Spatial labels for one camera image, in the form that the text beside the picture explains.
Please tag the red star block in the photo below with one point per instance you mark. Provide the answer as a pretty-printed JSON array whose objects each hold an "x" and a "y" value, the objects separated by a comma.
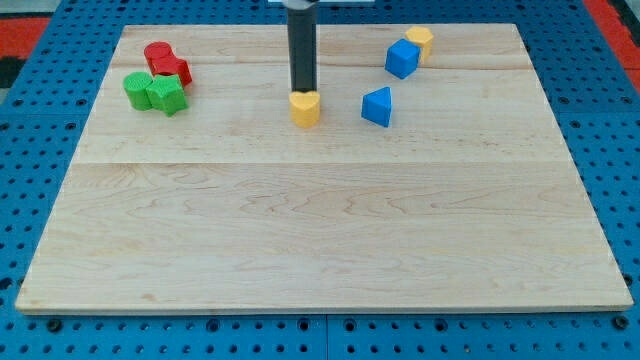
[{"x": 167, "y": 66}]

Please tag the red cylinder block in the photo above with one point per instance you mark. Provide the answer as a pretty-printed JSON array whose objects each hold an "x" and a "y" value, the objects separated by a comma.
[{"x": 155, "y": 51}]

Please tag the green star block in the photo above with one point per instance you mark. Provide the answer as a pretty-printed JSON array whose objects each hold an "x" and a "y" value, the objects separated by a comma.
[{"x": 167, "y": 94}]

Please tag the yellow heart block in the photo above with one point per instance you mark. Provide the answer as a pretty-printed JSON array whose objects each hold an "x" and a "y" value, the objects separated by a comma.
[{"x": 304, "y": 108}]

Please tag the light wooden board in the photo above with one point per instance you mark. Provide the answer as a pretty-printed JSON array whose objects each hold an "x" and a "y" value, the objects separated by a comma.
[{"x": 469, "y": 202}]

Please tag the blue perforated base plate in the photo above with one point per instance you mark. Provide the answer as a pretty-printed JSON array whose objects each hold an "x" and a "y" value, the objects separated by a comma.
[{"x": 55, "y": 53}]

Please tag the yellow hexagon block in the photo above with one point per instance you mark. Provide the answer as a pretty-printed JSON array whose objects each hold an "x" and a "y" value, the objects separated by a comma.
[{"x": 422, "y": 37}]

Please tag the blue triangle block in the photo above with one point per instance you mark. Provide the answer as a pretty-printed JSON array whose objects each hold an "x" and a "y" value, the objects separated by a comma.
[{"x": 377, "y": 106}]

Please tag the green cylinder block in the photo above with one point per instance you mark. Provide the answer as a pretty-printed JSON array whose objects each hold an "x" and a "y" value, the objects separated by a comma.
[{"x": 135, "y": 86}]

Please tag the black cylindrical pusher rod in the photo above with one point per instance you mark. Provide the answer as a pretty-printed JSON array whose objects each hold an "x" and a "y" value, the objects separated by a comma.
[{"x": 301, "y": 31}]

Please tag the blue cube block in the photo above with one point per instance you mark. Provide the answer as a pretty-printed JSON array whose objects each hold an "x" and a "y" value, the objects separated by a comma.
[{"x": 402, "y": 58}]

